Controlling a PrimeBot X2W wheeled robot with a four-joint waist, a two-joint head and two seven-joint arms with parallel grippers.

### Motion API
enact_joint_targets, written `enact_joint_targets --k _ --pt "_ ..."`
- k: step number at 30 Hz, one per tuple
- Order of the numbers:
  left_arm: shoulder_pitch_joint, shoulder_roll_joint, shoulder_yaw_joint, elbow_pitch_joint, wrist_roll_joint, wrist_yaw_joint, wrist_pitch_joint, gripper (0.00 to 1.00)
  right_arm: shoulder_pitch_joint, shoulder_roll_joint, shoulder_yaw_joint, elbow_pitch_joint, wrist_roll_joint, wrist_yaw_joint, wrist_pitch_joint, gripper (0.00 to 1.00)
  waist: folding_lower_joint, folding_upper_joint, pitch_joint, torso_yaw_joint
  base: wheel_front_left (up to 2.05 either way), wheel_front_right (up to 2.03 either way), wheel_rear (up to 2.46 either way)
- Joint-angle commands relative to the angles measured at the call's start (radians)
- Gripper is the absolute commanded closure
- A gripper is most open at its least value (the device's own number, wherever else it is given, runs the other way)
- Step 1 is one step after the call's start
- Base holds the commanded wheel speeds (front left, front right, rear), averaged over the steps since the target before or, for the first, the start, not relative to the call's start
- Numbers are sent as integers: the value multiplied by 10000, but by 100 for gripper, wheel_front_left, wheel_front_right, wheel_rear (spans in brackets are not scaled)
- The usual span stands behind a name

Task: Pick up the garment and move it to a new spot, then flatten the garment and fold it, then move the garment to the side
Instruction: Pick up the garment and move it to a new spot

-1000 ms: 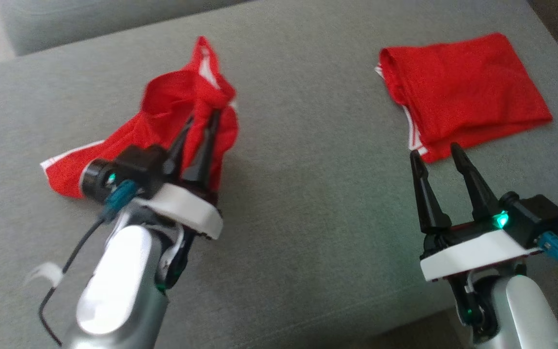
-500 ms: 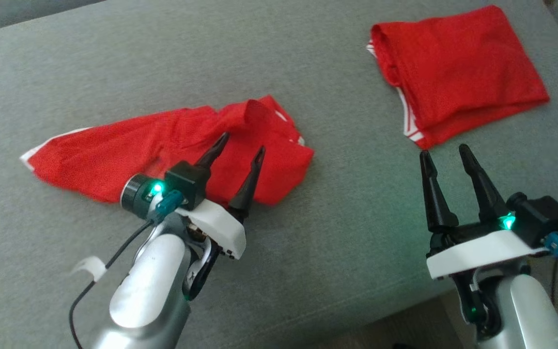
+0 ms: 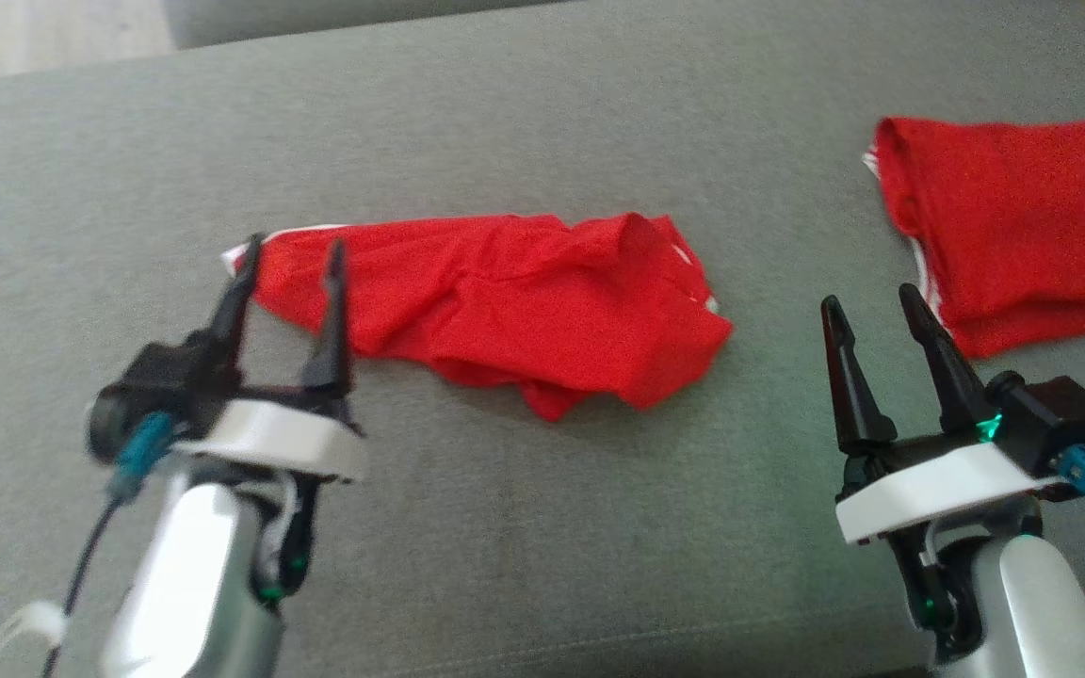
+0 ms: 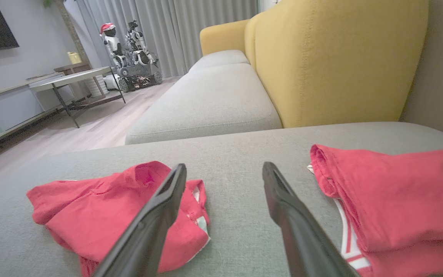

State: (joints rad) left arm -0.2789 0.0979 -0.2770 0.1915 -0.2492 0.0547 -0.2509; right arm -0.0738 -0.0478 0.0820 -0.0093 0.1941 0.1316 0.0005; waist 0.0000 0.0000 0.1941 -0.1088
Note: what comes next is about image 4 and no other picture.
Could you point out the large grey sofa chaise seat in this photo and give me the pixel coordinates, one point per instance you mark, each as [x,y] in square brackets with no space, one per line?
[244,154]

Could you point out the wheeled rover base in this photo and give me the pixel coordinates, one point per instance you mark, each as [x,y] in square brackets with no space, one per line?
[139,77]

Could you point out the small wooden side table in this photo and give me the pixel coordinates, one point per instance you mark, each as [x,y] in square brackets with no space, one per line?
[73,66]

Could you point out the white ribbed pot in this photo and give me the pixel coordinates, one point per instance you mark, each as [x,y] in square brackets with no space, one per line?
[96,86]

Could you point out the grey pleated curtain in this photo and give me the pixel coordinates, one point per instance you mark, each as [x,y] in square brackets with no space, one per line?
[190,27]

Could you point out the red mesh shorts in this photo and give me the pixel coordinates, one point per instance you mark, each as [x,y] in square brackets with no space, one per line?
[90,207]

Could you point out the yellow watering can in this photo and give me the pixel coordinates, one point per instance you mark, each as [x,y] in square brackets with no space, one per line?
[74,58]

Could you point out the long low tv cabinet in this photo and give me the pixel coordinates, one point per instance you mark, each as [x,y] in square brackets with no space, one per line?
[10,105]

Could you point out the yellow sofa backrest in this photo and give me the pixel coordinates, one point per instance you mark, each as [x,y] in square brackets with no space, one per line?
[340,65]
[250,38]

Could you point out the grey sofa seat cushion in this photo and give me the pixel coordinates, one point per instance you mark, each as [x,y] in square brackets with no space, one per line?
[206,104]
[219,58]

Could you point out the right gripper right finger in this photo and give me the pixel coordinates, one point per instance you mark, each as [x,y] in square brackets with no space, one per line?
[302,242]

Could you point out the white black toy robot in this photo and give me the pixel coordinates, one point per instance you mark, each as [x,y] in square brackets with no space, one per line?
[139,44]

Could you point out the indoor tree trunk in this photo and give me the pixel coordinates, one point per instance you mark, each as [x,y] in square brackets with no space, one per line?
[71,30]

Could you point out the toy robot with santa hat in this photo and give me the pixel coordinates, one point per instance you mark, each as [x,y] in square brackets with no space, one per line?
[112,46]

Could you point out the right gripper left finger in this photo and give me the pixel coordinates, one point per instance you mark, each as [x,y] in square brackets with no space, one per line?
[148,238]

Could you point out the red jersey with white sleeves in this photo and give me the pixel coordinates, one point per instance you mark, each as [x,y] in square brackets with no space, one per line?
[406,200]

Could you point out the grey coffee table metal legs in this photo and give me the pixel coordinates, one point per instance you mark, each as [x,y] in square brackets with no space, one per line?
[69,75]

